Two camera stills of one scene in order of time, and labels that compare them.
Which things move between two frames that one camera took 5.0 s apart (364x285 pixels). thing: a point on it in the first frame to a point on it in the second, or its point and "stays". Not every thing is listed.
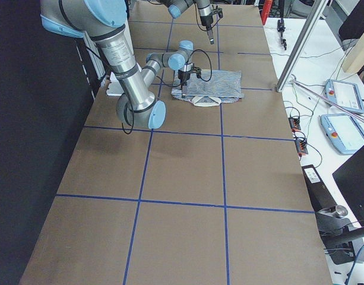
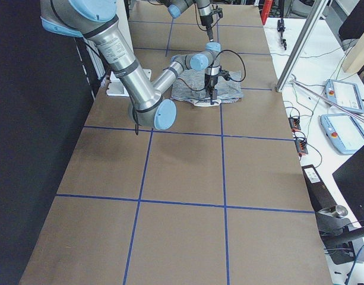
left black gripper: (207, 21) stays
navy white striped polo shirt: (214, 86) stays
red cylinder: (266, 9) stays
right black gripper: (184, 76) to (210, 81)
